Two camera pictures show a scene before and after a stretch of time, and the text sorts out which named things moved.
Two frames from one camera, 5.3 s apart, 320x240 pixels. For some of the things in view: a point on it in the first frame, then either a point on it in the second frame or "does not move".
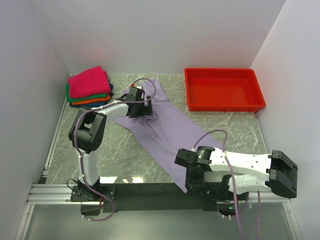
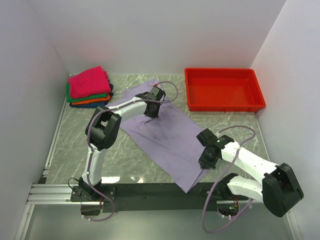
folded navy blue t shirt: [90, 105] does not move
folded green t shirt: [69, 99] does not move
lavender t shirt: [167, 132] does not move
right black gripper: [198, 183] -> [205, 164]
